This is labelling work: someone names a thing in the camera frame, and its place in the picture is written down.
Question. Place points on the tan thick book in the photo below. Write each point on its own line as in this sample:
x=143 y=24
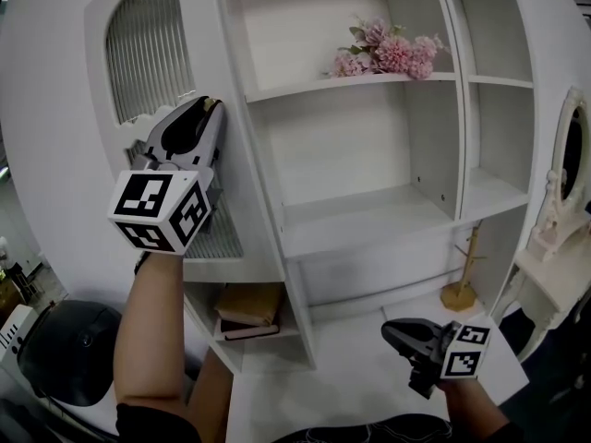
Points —
x=249 y=302

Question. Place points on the person's left forearm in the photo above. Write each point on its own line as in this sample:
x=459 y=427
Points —
x=148 y=330

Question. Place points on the pink artificial flower bunch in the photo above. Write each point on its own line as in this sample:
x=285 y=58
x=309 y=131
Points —
x=388 y=53

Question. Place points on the person's right forearm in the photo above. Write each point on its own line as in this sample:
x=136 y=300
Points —
x=468 y=402

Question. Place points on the person's black t-shirt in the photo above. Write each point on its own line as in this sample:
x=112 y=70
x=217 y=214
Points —
x=157 y=425

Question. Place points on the white shelf cabinet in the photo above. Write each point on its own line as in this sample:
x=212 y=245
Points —
x=351 y=146

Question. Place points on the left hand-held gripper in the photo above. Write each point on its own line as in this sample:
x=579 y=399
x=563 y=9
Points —
x=148 y=196

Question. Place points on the dark cover book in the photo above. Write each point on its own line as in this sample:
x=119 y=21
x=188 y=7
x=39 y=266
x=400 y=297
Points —
x=249 y=330

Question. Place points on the small wooden tree stand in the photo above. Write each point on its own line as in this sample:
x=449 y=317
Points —
x=461 y=289

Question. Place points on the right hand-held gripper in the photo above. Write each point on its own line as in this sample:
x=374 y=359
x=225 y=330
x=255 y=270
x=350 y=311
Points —
x=464 y=353

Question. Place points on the white oval vanity mirror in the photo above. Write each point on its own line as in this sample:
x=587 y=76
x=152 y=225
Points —
x=561 y=192

